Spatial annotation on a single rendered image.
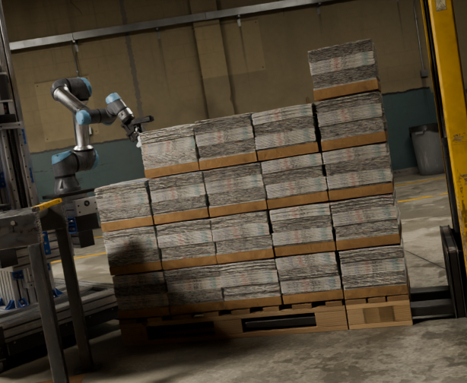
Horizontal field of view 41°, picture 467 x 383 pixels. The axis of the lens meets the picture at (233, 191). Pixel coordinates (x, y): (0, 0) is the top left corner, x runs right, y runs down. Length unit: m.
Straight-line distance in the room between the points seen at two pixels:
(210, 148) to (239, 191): 0.25
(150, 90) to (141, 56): 0.53
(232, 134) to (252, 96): 6.90
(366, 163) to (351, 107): 0.26
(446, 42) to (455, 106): 0.25
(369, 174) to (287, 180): 0.37
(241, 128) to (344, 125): 0.48
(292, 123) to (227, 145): 0.33
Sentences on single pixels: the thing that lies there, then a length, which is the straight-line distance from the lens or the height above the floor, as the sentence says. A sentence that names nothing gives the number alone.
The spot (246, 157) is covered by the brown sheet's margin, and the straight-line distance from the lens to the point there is 2.95.
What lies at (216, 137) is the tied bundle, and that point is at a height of 0.98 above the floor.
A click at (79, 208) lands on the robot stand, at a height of 0.72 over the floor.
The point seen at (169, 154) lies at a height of 0.93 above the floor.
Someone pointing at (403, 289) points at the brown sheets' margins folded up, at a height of 0.16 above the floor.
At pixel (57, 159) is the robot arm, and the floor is 1.01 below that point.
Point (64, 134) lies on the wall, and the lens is 9.97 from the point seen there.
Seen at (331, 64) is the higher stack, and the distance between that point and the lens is 2.89.
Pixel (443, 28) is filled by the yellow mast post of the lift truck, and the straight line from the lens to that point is 2.69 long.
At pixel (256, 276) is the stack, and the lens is 3.03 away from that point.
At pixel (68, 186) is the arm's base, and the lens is 3.68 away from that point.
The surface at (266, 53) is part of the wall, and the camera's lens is 9.96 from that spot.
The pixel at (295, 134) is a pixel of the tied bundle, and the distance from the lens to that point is 2.90.
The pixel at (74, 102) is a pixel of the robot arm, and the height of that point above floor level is 1.29.
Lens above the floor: 0.93
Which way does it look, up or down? 4 degrees down
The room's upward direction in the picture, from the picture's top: 9 degrees counter-clockwise
